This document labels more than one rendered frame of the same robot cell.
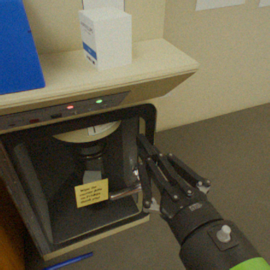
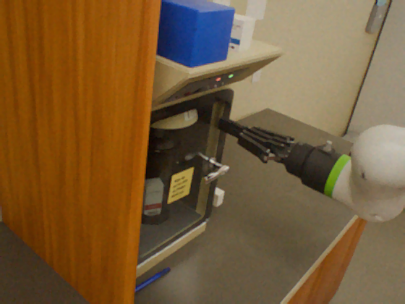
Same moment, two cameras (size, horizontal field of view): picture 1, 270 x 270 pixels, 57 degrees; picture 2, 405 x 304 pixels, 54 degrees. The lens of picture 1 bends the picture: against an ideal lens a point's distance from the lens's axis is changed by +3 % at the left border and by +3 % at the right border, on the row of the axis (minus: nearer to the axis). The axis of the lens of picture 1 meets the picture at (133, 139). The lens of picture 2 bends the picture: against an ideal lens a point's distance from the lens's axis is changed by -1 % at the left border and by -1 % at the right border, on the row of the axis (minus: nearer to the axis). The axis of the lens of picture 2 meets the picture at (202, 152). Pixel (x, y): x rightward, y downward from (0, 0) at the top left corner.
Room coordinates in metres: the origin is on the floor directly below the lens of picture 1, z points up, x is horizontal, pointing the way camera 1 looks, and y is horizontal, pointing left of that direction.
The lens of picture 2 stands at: (-0.32, 0.50, 1.70)
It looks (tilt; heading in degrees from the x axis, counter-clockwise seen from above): 28 degrees down; 327
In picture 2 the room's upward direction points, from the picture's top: 9 degrees clockwise
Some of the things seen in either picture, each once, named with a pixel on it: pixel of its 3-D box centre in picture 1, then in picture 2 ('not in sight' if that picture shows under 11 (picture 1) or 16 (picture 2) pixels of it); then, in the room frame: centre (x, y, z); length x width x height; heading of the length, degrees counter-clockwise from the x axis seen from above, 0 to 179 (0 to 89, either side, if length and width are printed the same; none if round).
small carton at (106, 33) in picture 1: (106, 38); (236, 32); (0.34, 0.04, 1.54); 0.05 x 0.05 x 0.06; 30
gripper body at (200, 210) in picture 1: (187, 210); (290, 154); (0.23, -0.09, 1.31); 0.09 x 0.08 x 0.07; 22
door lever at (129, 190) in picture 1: (126, 185); (211, 171); (0.37, 0.02, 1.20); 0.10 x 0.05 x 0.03; 112
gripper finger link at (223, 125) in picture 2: (144, 149); (231, 128); (0.37, -0.02, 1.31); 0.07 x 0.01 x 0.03; 22
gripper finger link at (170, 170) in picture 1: (172, 178); (267, 140); (0.29, -0.07, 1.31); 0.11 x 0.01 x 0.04; 21
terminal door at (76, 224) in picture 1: (93, 187); (181, 179); (0.37, 0.09, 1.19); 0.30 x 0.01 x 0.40; 112
